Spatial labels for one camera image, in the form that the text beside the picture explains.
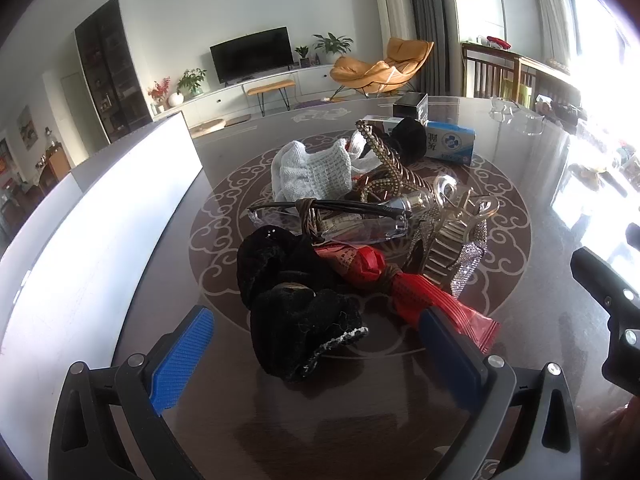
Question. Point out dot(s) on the clear hair claw clip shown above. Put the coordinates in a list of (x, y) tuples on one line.
[(450, 240)]

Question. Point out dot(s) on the large green potted plant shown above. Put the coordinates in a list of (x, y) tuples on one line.
[(330, 45)]

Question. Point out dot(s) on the black flat television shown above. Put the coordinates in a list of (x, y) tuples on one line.
[(250, 55)]

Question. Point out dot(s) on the dark patterned glass desktop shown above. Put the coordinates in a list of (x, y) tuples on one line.
[(500, 335)]

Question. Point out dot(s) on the white knit cloth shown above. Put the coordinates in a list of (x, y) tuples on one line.
[(310, 170)]

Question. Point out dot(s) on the small green potted plant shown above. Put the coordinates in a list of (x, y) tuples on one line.
[(301, 54)]

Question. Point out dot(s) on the grey curtain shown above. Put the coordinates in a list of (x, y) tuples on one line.
[(430, 20)]

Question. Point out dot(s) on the clear glass bottle gold cap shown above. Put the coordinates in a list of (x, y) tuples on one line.
[(407, 203)]

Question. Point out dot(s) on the orange lounge chair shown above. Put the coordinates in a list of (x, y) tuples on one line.
[(370, 72)]

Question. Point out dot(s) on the blue and white medicine box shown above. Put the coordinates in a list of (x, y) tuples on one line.
[(450, 142)]

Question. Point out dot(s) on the white board panel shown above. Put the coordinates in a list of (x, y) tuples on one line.
[(100, 220)]

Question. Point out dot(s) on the bushy green potted plant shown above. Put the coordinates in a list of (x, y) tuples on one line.
[(192, 81)]

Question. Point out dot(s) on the wooden dining chair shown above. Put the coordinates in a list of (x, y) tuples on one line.
[(475, 70)]

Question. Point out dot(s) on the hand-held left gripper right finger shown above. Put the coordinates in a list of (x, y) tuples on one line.
[(450, 355)]

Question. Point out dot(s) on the white television cabinet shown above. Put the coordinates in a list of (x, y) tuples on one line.
[(310, 80)]

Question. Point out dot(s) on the black round pouch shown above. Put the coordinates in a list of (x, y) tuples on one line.
[(407, 137)]

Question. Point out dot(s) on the silver rhinestone hair clip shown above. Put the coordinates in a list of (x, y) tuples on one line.
[(467, 260)]

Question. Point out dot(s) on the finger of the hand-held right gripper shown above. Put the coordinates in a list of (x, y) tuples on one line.
[(600, 285)]

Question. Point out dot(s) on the framed wall picture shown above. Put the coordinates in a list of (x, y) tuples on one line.
[(27, 127)]

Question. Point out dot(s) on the black velvet scrunchie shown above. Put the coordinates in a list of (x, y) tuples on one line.
[(275, 262)]

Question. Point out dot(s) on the black rhinestone-trimmed scrunchie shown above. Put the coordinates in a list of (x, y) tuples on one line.
[(305, 335)]

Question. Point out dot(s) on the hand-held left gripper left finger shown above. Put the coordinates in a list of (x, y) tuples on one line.
[(182, 355)]

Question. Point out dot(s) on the white standing air conditioner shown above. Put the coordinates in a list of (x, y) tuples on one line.
[(395, 0)]

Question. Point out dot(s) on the wooden side cabinet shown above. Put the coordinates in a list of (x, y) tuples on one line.
[(54, 170)]

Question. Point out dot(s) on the wooden bench with metal legs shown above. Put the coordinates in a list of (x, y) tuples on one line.
[(270, 86)]

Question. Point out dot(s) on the dark glass display cabinet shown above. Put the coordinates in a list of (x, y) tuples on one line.
[(110, 70)]

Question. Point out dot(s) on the clear safety glasses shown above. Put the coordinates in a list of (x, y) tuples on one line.
[(385, 227)]

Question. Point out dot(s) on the red flowers in vase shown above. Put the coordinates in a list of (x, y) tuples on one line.
[(159, 91)]

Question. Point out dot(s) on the gold beaded hair clip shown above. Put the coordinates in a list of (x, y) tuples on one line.
[(385, 160)]

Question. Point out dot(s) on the black box with white print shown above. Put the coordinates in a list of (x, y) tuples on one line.
[(410, 105)]

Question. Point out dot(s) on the red plastic packet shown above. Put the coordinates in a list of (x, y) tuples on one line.
[(430, 300)]

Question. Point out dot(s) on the round white vase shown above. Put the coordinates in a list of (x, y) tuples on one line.
[(175, 99)]

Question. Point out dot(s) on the white fabric piece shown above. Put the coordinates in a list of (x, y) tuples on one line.
[(356, 146)]

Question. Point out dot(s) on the clear glass dish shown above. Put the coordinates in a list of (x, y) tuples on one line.
[(505, 107)]

